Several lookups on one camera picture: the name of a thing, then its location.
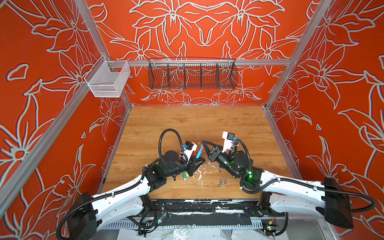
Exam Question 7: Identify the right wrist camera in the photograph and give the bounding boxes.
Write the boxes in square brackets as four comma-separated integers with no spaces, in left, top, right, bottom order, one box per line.
[222,131,237,153]

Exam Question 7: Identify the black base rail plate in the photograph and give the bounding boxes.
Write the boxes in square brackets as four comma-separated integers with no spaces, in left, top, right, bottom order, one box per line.
[124,199,280,228]

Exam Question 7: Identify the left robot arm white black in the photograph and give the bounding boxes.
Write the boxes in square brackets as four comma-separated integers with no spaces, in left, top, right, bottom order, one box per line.
[56,129,206,240]

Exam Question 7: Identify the black wire basket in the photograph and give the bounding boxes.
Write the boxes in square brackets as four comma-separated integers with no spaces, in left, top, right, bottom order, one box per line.
[148,57,238,90]

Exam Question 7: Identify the white mesh basket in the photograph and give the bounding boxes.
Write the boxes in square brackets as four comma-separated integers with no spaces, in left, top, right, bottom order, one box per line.
[85,60,131,98]

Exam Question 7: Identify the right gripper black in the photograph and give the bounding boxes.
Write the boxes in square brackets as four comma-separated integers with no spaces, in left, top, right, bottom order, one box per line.
[202,140,242,181]

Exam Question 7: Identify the blue marker pen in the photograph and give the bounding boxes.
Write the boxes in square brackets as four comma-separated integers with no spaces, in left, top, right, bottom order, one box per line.
[196,146,204,159]

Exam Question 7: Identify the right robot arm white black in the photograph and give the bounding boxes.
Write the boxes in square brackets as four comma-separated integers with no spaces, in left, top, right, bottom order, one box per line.
[202,139,377,229]

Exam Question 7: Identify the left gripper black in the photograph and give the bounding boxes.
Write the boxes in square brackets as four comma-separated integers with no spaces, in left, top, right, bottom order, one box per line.
[165,154,205,178]

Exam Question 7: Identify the grey cable duct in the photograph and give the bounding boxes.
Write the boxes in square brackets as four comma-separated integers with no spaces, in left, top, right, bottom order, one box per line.
[101,219,263,231]

